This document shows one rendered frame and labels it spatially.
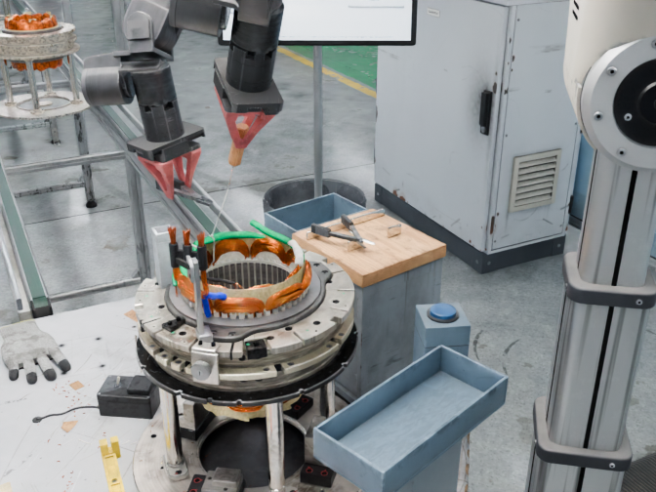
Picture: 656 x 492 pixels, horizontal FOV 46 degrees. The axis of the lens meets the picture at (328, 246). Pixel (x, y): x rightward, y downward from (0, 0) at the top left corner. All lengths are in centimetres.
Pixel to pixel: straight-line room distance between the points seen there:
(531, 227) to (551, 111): 54
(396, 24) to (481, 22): 125
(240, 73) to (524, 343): 232
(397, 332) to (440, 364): 29
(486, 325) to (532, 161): 76
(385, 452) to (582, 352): 30
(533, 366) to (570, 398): 186
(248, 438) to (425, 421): 44
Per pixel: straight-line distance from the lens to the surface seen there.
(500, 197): 344
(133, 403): 142
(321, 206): 155
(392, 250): 133
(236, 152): 104
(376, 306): 130
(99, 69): 118
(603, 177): 99
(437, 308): 120
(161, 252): 114
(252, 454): 133
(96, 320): 174
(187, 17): 93
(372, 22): 208
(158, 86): 114
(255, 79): 95
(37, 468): 138
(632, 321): 107
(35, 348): 164
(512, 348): 306
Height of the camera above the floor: 165
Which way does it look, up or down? 26 degrees down
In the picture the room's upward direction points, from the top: straight up
